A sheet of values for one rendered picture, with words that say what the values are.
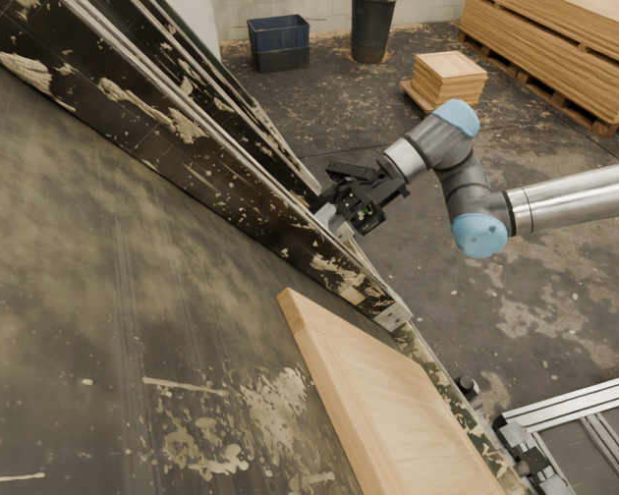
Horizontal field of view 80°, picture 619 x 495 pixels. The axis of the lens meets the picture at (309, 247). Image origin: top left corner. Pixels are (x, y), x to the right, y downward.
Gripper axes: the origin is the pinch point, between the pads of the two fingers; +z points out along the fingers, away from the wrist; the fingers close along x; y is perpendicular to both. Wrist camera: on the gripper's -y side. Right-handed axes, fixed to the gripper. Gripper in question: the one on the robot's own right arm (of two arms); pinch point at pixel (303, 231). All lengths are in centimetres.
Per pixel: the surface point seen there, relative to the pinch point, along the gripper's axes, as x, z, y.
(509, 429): 57, -7, 40
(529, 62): 268, -226, -228
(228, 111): -17.4, -3.1, -19.7
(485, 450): 38, -1, 42
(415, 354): 38.0, 0.0, 19.0
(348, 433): -18.6, 0.9, 38.8
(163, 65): -30.5, -0.8, -19.7
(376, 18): 182, -139, -332
